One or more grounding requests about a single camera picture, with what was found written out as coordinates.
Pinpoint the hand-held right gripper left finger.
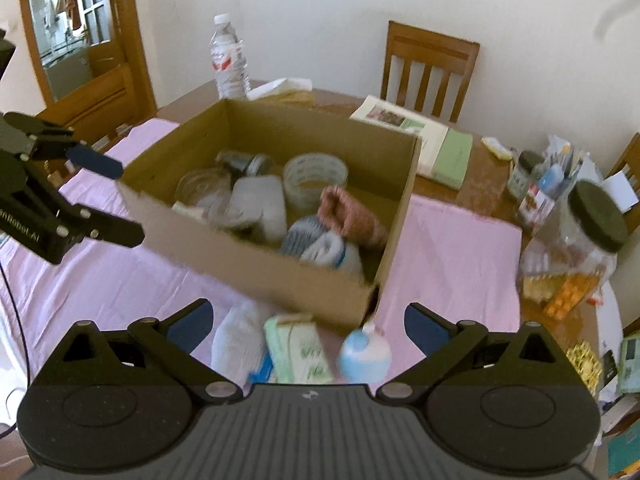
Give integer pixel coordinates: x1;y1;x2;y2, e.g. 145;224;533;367
59;298;242;405

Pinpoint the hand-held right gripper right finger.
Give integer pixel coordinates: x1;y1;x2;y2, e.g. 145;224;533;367
376;302;575;405

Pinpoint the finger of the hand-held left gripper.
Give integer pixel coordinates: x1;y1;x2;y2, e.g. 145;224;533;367
2;111;125;180
24;159;146;250

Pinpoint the blue-grey knitted sock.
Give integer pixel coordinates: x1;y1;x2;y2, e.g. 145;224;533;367
280;215;365;275

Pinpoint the brown cardboard box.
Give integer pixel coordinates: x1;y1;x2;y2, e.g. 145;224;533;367
116;97;423;333

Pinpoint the brown wooden desktop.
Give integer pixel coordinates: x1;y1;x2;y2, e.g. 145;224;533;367
92;79;626;426

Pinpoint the small blue white bottle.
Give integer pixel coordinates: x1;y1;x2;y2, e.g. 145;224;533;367
337;322;393;385

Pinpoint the pink tablecloth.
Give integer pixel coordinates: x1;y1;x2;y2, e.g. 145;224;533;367
0;117;523;391

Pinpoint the green tissue packet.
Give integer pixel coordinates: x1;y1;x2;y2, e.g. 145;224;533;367
262;312;335;385

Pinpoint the wooden glass-paned door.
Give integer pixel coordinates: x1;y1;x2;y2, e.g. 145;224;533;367
17;0;158;116

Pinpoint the pink knitted sock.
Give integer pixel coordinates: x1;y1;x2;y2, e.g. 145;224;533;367
320;185;391;248

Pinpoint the orange patterned packet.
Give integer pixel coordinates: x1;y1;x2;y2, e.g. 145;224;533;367
545;270;606;321

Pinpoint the small glass jar metal lid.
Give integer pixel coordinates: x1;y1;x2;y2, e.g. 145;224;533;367
216;149;275;177

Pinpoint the clear plastic water bottle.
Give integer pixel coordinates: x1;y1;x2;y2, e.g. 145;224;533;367
209;14;251;101

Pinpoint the yellow lace coaster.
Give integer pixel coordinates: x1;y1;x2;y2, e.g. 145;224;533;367
567;342;603;396

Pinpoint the pale green book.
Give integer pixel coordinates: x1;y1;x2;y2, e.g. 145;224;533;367
430;129;473;191

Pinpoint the small jar dark lid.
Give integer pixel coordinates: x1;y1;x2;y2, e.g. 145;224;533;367
507;150;546;201

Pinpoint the small white wrapped packet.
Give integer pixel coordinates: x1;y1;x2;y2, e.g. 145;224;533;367
482;137;516;161

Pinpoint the clear tape roll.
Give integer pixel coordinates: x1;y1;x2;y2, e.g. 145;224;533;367
282;152;349;216

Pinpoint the white tissue paper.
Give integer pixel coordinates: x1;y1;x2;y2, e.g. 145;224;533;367
246;77;313;103

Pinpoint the large clear jar black lid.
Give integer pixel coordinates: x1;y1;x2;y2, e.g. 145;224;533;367
517;180;628;321

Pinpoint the green printed packet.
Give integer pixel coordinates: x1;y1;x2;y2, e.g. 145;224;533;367
615;332;640;396

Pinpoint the white printed booklet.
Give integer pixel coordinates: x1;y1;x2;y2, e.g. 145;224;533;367
350;95;451;176

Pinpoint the teal box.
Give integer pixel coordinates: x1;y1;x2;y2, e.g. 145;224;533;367
607;425;640;476

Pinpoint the white note paper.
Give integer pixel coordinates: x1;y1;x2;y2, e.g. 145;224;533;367
597;170;633;213

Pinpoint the wooden slat-back chair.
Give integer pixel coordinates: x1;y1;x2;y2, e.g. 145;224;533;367
380;20;481;123

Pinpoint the black cable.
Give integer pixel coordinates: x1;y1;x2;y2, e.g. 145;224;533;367
0;262;32;436

